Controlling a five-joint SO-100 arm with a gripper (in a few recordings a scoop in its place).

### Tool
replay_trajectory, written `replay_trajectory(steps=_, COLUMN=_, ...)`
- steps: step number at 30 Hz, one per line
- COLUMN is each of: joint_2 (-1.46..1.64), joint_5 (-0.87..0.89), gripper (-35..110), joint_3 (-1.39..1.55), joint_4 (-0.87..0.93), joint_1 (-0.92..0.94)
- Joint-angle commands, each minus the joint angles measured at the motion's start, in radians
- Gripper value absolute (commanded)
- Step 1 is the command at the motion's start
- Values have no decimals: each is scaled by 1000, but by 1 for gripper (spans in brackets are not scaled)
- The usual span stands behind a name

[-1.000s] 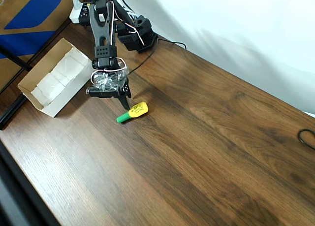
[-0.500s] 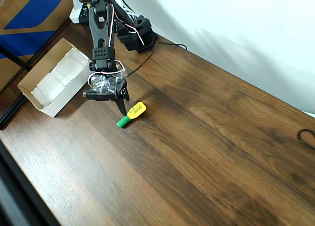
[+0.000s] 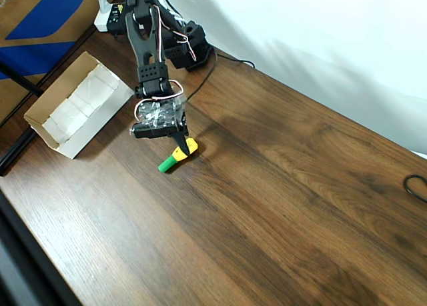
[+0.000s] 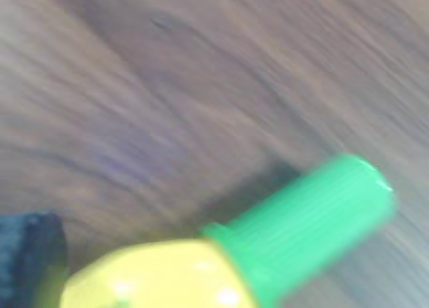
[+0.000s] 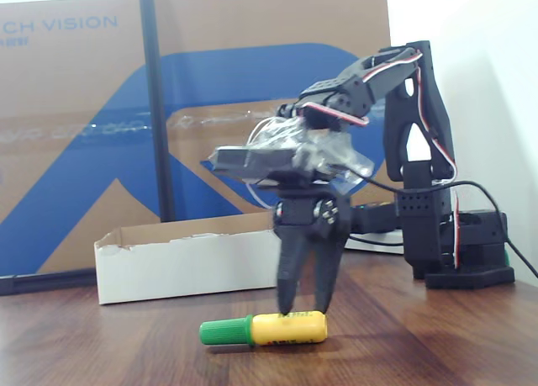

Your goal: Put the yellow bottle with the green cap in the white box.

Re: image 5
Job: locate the plastic-wrapped gripper camera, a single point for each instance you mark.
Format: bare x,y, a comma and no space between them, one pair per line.
235,161

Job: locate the black metal pole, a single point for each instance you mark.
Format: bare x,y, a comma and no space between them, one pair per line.
155,108

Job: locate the yellow green marker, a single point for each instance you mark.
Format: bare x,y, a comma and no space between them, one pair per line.
290,329

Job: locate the large brown blue-printed carton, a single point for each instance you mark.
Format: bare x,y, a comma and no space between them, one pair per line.
63,87

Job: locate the white cardboard box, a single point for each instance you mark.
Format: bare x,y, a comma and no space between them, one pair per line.
168,272

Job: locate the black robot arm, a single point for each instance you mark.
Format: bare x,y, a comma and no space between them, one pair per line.
420,234

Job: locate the black metal rail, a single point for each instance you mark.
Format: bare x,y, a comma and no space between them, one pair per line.
42,281

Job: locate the black power adapter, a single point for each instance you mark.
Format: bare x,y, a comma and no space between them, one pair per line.
378,218

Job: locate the white power strip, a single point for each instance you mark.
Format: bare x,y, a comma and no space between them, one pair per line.
370,250

